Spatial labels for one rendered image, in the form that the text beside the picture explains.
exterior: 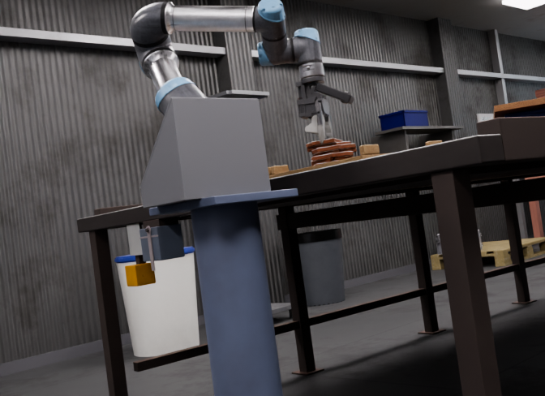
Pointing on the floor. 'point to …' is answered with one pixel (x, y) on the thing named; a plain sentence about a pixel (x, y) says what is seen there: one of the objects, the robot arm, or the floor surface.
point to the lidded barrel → (162, 306)
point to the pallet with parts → (494, 251)
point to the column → (235, 290)
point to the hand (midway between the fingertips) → (328, 142)
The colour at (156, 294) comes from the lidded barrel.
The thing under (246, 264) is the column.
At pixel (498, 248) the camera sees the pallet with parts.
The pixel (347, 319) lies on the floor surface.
